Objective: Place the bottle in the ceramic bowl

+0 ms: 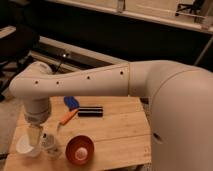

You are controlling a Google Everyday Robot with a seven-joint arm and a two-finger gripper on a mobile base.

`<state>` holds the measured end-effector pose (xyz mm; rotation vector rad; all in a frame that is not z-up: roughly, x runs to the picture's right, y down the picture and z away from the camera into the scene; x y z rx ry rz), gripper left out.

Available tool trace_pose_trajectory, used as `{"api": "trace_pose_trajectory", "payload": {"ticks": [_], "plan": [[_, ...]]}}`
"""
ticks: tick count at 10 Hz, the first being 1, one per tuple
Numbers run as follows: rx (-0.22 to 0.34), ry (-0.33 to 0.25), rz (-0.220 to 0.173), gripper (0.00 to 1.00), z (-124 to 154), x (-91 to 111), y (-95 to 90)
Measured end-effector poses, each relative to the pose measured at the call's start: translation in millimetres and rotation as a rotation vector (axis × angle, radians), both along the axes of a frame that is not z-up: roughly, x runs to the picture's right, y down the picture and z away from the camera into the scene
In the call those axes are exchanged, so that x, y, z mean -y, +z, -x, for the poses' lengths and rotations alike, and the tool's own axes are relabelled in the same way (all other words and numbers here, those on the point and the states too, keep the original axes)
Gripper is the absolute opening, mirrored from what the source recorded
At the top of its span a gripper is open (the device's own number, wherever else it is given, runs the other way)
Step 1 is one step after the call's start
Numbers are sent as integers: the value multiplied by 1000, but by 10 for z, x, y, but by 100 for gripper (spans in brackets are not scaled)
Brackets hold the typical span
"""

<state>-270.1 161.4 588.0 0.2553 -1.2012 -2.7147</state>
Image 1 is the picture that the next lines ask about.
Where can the red ceramic bowl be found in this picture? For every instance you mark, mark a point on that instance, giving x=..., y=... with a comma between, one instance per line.
x=79, y=150

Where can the blue cloth piece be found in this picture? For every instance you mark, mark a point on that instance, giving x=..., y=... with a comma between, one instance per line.
x=71, y=102

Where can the black rectangular box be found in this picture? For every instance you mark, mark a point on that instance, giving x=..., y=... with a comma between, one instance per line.
x=90, y=112

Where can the wooden table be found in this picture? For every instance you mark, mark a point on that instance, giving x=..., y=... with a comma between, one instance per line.
x=121, y=137

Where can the white plastic cup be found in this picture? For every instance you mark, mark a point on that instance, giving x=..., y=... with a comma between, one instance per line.
x=23, y=147

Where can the black office chair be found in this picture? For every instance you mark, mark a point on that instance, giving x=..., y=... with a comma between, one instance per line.
x=13, y=48

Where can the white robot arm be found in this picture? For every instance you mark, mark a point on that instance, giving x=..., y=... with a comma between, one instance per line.
x=180, y=100

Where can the clear plastic bottle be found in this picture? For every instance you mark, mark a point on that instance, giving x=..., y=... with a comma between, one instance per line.
x=50, y=145

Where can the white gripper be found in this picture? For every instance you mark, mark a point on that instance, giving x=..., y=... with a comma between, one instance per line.
x=34, y=131

